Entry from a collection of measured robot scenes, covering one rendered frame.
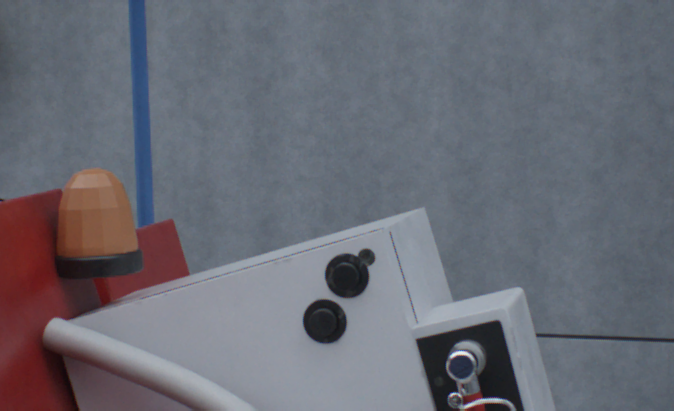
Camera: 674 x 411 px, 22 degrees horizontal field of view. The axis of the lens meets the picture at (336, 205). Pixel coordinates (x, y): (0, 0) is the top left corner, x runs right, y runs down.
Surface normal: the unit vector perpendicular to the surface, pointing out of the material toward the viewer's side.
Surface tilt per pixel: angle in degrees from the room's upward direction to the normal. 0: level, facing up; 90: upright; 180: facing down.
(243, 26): 90
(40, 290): 70
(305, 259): 90
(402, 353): 90
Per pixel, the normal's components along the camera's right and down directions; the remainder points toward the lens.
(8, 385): 0.92, -0.32
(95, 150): -0.22, 0.10
